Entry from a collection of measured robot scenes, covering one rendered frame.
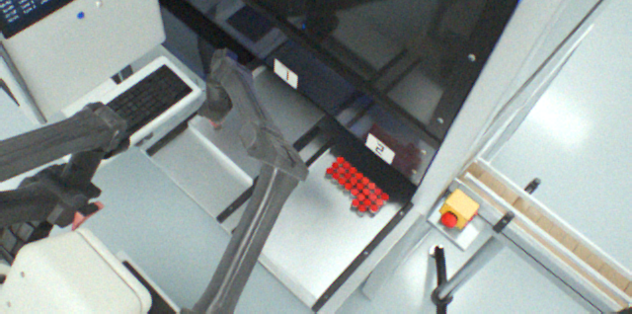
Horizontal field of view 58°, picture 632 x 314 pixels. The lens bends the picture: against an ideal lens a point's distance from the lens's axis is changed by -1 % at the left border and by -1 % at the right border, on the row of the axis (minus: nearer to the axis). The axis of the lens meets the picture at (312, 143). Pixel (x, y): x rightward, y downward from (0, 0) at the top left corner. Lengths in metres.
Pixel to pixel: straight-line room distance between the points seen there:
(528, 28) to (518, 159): 1.92
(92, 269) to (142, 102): 0.86
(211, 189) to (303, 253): 0.31
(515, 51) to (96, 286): 0.81
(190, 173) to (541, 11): 1.03
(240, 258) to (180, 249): 1.45
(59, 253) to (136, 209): 1.53
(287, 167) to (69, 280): 0.41
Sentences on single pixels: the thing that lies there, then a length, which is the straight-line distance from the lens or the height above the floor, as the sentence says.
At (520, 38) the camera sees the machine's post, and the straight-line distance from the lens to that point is 1.03.
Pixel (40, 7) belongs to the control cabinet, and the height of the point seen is 1.21.
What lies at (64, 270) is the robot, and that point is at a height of 1.38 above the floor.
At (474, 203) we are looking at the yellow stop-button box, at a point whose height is 1.03.
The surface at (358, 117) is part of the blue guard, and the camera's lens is 1.50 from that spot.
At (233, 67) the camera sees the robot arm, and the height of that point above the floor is 1.21.
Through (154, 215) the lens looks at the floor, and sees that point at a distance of 2.56.
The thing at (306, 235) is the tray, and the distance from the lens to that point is 1.55.
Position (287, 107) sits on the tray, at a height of 0.88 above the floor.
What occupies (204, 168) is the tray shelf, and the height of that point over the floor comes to 0.88.
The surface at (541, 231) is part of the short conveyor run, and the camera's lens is 1.62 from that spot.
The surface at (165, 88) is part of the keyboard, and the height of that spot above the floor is 0.83.
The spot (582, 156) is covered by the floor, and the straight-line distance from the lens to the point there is 3.06.
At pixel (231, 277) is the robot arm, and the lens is 1.05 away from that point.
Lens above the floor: 2.33
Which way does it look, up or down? 60 degrees down
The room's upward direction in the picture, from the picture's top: 9 degrees clockwise
